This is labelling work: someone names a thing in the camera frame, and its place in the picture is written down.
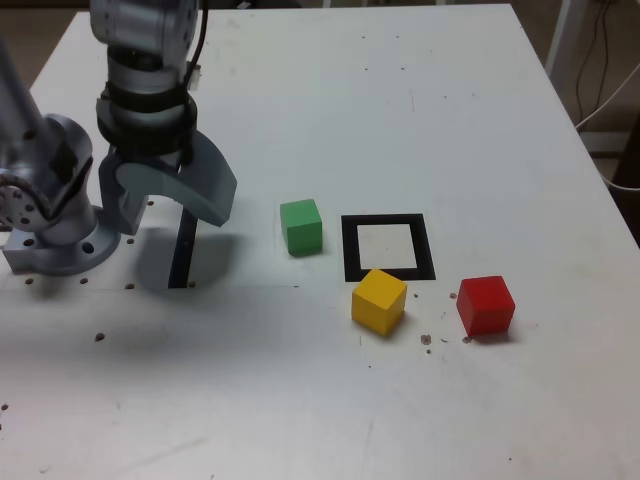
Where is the yellow cube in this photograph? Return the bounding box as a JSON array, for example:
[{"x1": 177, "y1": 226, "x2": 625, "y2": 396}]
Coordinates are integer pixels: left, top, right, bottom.
[{"x1": 351, "y1": 268, "x2": 409, "y2": 337}]

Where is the white hanging cable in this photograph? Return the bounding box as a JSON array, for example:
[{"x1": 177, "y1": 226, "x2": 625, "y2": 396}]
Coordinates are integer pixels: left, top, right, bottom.
[{"x1": 574, "y1": 64, "x2": 640, "y2": 131}]

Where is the thin black hanging cable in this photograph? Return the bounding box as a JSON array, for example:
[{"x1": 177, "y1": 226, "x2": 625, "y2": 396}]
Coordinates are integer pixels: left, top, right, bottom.
[
  {"x1": 597, "y1": 2, "x2": 612, "y2": 109},
  {"x1": 574, "y1": 0, "x2": 602, "y2": 119}
]

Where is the black tape square outline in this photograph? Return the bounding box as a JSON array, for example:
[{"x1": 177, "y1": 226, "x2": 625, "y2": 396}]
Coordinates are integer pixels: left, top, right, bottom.
[{"x1": 340, "y1": 213, "x2": 437, "y2": 282}]

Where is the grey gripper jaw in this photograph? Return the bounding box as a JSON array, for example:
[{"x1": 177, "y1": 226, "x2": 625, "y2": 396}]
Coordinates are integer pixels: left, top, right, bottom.
[
  {"x1": 113, "y1": 130, "x2": 239, "y2": 228},
  {"x1": 98, "y1": 152, "x2": 147, "y2": 236}
]

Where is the green cube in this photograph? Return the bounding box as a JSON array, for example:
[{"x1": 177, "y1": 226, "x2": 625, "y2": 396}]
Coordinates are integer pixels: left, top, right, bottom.
[{"x1": 279, "y1": 198, "x2": 324, "y2": 258}]

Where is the red cube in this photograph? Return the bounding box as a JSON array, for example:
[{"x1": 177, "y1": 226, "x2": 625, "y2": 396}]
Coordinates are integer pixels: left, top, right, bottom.
[{"x1": 455, "y1": 275, "x2": 516, "y2": 337}]

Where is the white floor cable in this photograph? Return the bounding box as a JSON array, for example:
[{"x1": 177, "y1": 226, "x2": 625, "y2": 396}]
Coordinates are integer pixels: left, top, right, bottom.
[{"x1": 594, "y1": 157, "x2": 640, "y2": 192}]

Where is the grey power strip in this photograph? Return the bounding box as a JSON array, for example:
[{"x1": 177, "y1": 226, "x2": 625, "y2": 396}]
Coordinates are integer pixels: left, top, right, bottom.
[{"x1": 579, "y1": 130, "x2": 632, "y2": 159}]

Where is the white metal post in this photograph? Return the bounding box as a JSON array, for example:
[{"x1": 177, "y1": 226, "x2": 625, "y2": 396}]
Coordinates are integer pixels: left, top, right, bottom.
[{"x1": 544, "y1": 0, "x2": 575, "y2": 94}]

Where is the black tape strip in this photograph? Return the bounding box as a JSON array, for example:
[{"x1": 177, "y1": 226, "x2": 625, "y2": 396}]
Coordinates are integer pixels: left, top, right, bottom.
[{"x1": 168, "y1": 207, "x2": 199, "y2": 290}]

